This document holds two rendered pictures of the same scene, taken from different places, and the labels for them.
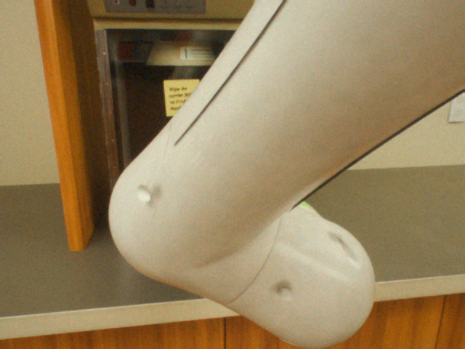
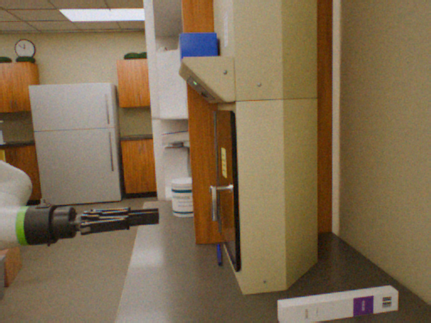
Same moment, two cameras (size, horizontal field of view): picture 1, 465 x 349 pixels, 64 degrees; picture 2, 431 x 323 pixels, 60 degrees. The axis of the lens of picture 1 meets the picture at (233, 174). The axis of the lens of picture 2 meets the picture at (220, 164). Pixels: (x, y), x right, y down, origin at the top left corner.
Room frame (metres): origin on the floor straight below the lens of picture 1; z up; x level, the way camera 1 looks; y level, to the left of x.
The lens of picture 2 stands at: (0.84, -0.88, 1.40)
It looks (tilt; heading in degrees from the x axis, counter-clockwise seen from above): 9 degrees down; 91
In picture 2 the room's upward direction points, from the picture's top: 3 degrees counter-clockwise
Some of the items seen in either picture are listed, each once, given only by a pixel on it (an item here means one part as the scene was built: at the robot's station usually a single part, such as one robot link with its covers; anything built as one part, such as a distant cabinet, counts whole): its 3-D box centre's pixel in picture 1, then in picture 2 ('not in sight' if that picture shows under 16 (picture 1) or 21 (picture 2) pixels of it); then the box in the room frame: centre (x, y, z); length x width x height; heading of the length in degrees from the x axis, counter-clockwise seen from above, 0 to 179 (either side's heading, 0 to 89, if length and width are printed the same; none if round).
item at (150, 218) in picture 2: not in sight; (143, 219); (0.63, -0.03, 1.14); 0.07 x 0.01 x 0.03; 9
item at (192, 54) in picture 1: (177, 125); (226, 182); (0.83, 0.12, 1.19); 0.30 x 0.01 x 0.40; 98
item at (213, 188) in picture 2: not in sight; (220, 202); (0.82, 0.01, 1.17); 0.05 x 0.03 x 0.10; 8
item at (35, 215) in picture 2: not in sight; (45, 222); (0.40, -0.05, 1.15); 0.09 x 0.06 x 0.12; 99
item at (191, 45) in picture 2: not in sight; (198, 52); (0.77, 0.21, 1.56); 0.10 x 0.10 x 0.09; 9
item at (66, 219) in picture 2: not in sight; (77, 221); (0.48, -0.04, 1.14); 0.09 x 0.08 x 0.07; 9
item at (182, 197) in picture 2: not in sight; (186, 196); (0.65, 0.70, 1.02); 0.13 x 0.13 x 0.15
